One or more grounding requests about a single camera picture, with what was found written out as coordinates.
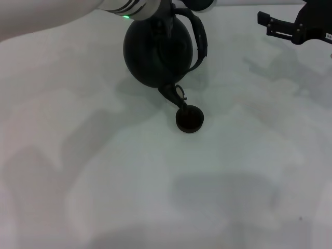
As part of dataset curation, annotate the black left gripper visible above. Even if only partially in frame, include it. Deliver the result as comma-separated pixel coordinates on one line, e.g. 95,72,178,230
151,15,175,38

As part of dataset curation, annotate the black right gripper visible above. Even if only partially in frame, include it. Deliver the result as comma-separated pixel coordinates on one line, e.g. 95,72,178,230
257,0,332,45

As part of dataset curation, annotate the small dark teacup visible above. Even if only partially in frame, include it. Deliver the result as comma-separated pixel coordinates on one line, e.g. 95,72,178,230
175,103,205,133

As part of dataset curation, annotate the black round teapot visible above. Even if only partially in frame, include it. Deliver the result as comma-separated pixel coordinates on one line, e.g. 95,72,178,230
123,7,209,111

